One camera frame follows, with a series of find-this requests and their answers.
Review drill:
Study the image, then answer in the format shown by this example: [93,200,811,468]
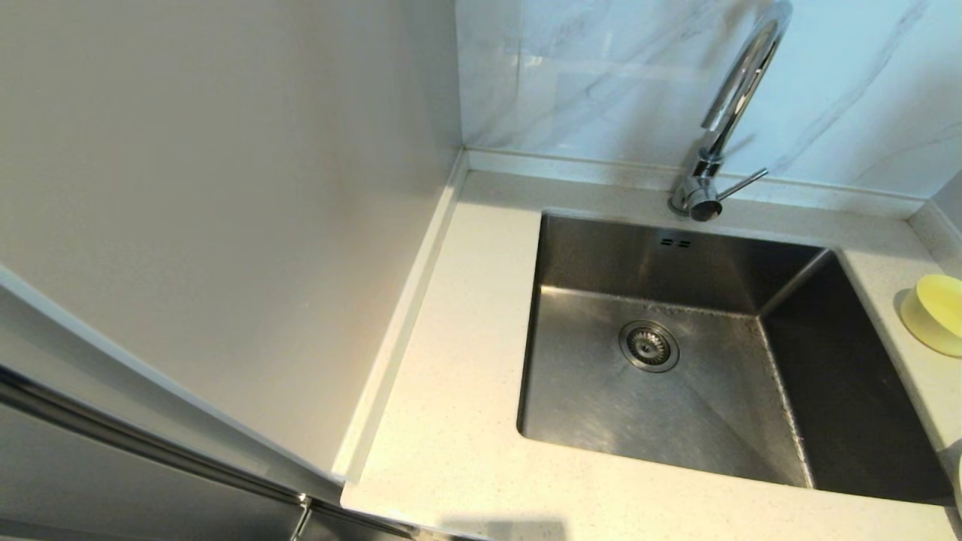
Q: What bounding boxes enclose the tall white cabinet side panel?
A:
[0,0,468,486]

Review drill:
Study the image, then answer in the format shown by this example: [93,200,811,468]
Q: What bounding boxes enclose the chrome gooseneck faucet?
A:
[669,0,794,223]

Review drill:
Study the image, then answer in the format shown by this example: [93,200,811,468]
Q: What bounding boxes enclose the round metal drain strainer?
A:
[618,320,681,374]

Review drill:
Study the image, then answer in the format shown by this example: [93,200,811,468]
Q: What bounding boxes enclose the yellow bowl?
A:
[900,274,962,357]

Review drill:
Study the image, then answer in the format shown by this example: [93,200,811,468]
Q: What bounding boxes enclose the stainless steel sink basin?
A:
[517,210,957,506]

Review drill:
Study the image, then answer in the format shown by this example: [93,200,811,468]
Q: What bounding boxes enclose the large stainless steel appliance door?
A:
[0,364,416,541]

